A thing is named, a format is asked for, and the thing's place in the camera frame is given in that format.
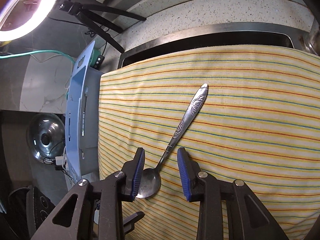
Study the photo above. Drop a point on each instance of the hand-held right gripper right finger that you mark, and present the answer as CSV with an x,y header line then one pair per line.
x,y
183,175

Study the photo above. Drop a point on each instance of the yellow striped cloth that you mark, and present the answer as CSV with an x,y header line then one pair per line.
x,y
250,130

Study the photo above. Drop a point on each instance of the blue plastic drain basket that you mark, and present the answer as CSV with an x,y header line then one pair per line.
x,y
75,92

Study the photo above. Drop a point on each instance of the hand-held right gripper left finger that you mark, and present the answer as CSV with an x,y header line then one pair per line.
x,y
138,175

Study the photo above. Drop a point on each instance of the patterned metal spoon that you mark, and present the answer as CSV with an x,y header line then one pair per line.
x,y
192,107

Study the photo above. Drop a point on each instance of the chrome kitchen faucet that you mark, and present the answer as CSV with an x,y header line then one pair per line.
x,y
312,45

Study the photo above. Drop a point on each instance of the black appliance with round buttons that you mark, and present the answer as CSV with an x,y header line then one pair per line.
x,y
37,205

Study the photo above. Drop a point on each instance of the white plug adapter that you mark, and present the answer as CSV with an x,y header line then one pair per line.
x,y
60,160

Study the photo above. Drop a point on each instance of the glass pot lid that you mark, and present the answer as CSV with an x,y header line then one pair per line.
x,y
50,127

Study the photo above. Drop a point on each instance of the black plug adapter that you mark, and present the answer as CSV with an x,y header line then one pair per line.
x,y
58,167

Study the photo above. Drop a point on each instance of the black tripod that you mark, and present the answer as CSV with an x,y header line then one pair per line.
x,y
72,7

